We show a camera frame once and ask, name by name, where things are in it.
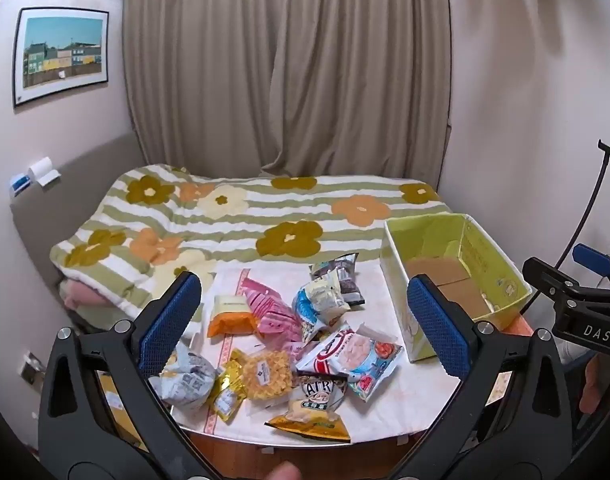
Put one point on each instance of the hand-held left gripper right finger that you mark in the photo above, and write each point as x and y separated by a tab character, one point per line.
435	325

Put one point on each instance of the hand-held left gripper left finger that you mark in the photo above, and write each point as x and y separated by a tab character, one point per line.
170	320

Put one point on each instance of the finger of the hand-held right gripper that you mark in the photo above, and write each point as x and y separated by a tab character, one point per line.
550	282
591	257

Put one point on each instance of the orange snack packet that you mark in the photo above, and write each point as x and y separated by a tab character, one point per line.
230	317

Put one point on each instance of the green cardboard box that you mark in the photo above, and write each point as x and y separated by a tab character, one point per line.
490	260

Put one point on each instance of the red white snack packet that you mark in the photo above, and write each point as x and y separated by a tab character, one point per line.
357	360

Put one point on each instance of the pink striped snack packet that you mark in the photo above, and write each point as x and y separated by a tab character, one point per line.
265	305

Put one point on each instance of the yellow noodle snack packet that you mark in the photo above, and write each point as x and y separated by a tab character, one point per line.
266	375

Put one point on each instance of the pink strawberry snack packet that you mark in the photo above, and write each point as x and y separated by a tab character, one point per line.
282	332

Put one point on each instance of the person's right hand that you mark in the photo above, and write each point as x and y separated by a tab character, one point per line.
605	380

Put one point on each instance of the person's left hand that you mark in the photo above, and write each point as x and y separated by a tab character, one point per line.
281	472

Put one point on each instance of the white table cloth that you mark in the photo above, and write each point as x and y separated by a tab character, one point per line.
380	305

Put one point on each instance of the white grey snack packet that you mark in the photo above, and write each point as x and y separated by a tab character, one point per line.
185	377

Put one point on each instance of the pink cloth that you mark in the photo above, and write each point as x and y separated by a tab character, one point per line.
82	300

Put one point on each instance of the small yellow snack packet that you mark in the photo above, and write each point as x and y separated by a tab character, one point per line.
227	397

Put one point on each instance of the yellow cardboard box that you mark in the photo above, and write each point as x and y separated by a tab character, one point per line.
116	405

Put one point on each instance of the dark snack packet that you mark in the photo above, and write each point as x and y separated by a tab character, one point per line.
341	272

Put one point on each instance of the blue white snack packet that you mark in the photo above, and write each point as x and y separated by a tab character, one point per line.
317	307

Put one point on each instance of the floral striped blanket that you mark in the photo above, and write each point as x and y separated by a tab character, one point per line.
235	220

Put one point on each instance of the yellow chips packet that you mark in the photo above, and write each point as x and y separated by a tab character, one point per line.
310	410

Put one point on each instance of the grey padded headboard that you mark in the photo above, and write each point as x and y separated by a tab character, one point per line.
65	200

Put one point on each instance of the white tissue roll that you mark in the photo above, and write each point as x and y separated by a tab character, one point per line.
42	170

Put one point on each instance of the blue white small box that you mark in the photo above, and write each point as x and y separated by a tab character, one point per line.
20	183

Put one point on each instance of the beige curtain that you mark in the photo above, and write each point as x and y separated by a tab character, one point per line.
285	65

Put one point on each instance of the framed house picture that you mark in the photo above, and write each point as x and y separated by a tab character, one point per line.
60	55

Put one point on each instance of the wall outlet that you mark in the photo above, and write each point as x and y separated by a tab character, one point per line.
31	365

